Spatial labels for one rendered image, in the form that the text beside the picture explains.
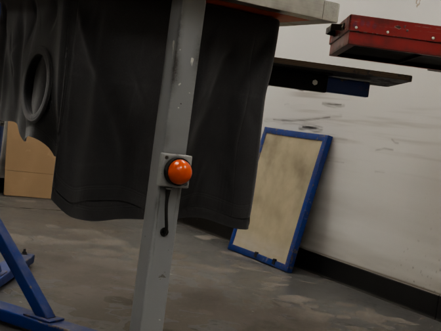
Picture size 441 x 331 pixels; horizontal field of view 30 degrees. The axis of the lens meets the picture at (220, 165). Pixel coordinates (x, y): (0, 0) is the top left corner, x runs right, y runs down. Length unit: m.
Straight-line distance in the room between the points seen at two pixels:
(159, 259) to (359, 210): 2.97
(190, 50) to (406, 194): 2.77
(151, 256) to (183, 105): 0.23
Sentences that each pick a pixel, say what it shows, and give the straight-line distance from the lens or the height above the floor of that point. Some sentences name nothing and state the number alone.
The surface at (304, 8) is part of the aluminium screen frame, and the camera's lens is 1.59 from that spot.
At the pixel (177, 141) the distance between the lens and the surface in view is 1.25.
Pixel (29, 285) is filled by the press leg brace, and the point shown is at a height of 0.14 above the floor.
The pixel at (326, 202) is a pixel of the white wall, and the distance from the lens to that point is 4.39.
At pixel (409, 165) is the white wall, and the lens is 3.94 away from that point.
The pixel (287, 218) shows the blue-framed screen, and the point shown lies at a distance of 4.45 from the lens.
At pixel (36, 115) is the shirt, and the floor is 0.70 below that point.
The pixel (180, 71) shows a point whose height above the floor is 0.80.
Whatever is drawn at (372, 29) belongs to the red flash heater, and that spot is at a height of 1.07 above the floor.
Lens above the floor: 0.73
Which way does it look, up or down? 3 degrees down
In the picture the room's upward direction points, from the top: 8 degrees clockwise
